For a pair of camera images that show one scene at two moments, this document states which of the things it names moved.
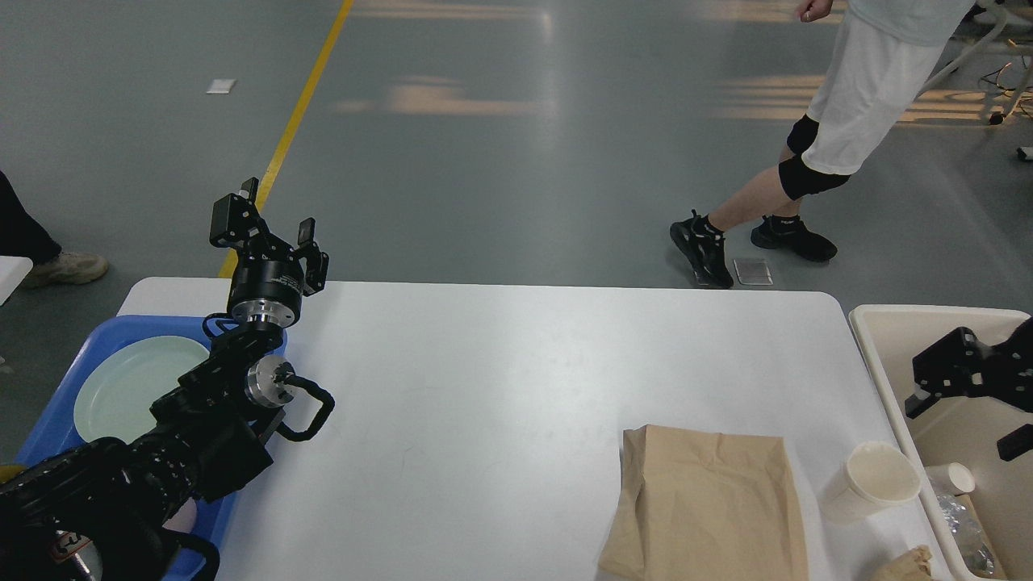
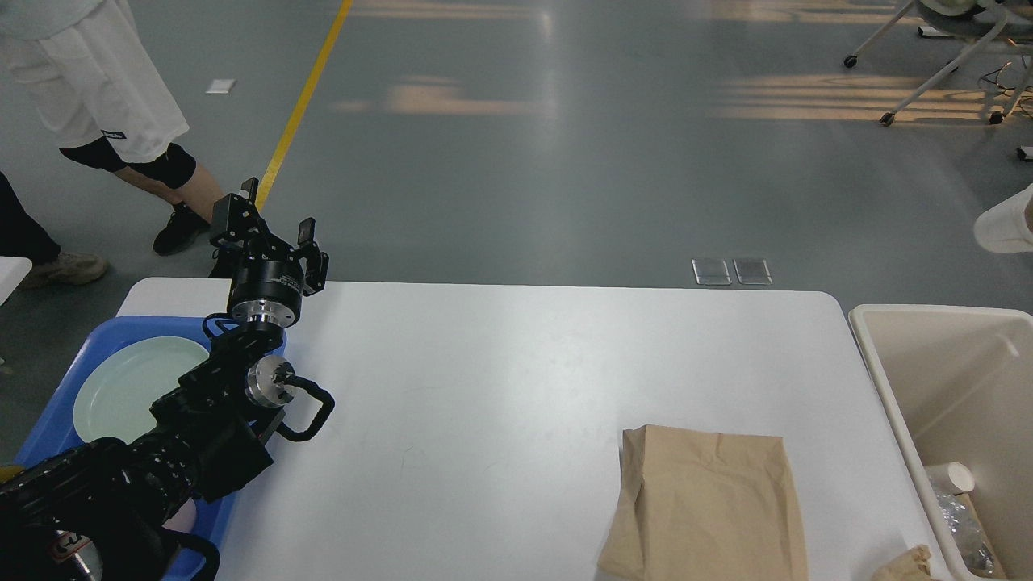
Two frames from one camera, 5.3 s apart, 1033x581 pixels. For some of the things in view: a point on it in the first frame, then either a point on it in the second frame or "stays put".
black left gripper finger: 236,219 stays put
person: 884,49 → 85,68
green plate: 117,386 stays put
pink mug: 184,519 stays put
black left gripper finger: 317,262 stays put
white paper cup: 876,477 → 1007,226
